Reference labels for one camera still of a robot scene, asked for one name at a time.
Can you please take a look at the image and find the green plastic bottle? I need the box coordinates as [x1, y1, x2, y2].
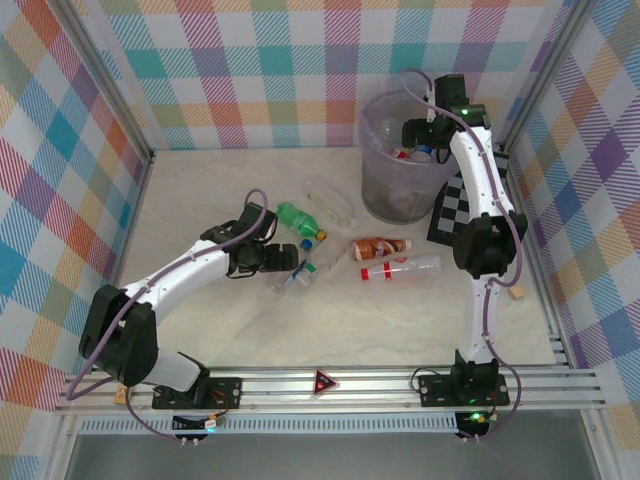
[275, 201, 329, 240]

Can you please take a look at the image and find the clear bottle green cap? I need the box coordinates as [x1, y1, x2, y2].
[269, 260, 319, 294]

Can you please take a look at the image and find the red triangle sign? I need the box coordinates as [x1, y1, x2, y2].
[312, 368, 339, 400]

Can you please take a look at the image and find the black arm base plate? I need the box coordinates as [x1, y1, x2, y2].
[151, 375, 244, 412]
[417, 372, 511, 409]

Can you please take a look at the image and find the aluminium corner post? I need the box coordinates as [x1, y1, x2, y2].
[499, 0, 599, 151]
[58, 0, 156, 164]

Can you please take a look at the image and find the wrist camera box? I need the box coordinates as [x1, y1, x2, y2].
[433, 73, 470, 109]
[241, 201, 279, 239]

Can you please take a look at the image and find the clear bottle red cap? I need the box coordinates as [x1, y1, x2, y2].
[359, 253, 444, 282]

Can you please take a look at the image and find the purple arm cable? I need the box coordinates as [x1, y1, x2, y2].
[64, 188, 271, 444]
[403, 67, 526, 444]

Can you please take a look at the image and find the black grey checkerboard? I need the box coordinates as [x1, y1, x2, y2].
[427, 149, 511, 246]

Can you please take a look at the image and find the large clear plastic bottle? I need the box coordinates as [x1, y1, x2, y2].
[305, 175, 359, 229]

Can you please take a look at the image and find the aluminium mounting rail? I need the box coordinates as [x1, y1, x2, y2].
[54, 367, 609, 416]

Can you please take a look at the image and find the translucent plastic trash bin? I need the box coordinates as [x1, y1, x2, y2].
[357, 74, 464, 190]

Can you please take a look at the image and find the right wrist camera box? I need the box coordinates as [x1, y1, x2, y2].
[433, 73, 470, 109]

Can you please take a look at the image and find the clear bottle blue cap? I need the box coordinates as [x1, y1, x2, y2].
[298, 238, 351, 269]

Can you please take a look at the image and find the small black controller board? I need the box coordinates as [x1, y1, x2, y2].
[454, 409, 494, 439]
[172, 412, 224, 434]

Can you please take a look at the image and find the grey round waste bin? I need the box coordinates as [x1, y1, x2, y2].
[362, 164, 454, 225]

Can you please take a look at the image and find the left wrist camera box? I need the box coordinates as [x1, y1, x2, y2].
[241, 201, 279, 239]

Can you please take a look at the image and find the white slotted cable duct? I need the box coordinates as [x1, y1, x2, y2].
[79, 413, 459, 435]

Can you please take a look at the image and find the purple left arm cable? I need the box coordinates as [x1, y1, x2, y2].
[64, 188, 271, 444]

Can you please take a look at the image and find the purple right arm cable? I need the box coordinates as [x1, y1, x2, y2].
[403, 67, 526, 444]

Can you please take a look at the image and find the brown orange drink bottle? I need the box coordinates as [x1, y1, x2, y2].
[351, 235, 414, 261]

